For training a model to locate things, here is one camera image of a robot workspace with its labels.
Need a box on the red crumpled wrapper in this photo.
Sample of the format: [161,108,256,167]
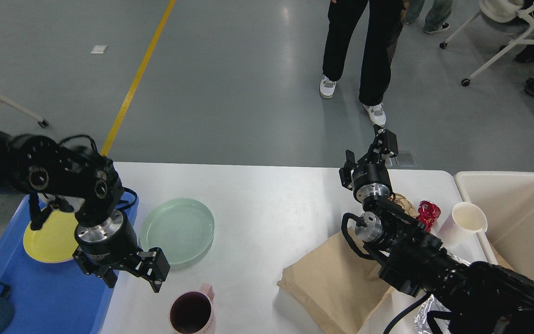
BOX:
[416,200,441,232]

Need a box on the white office chair right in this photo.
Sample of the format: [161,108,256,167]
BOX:
[439,0,534,87]

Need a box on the floor outlet plate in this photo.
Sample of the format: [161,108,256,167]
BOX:
[385,150,418,168]

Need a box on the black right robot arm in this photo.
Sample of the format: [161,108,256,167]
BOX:
[339,125,534,334]

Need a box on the person in jeans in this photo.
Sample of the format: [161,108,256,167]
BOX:
[405,0,454,34]

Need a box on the person in grey sweater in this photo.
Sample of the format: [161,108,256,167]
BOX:
[318,0,410,127]

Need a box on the mint green plate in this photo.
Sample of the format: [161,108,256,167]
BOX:
[139,198,216,265]

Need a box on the brown paper bag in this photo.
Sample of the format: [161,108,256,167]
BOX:
[277,232,394,334]

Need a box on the crumpled aluminium foil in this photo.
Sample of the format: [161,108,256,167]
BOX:
[413,253,471,334]

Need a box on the white paper cup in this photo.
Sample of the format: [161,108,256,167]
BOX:
[436,202,488,249]

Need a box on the crumpled brown paper ball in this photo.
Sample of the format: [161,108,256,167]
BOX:
[388,193,420,218]

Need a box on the pink HOME mug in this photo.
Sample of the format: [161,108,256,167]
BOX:
[169,283,216,334]

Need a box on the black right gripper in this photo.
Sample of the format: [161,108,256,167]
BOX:
[339,124,399,203]

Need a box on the yellow plate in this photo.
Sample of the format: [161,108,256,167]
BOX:
[23,211,78,264]

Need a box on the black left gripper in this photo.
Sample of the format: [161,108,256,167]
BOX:
[72,210,171,293]

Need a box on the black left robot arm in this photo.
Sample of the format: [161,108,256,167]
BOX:
[0,131,170,293]

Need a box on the beige plastic bin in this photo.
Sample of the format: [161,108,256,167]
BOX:
[454,171,534,280]

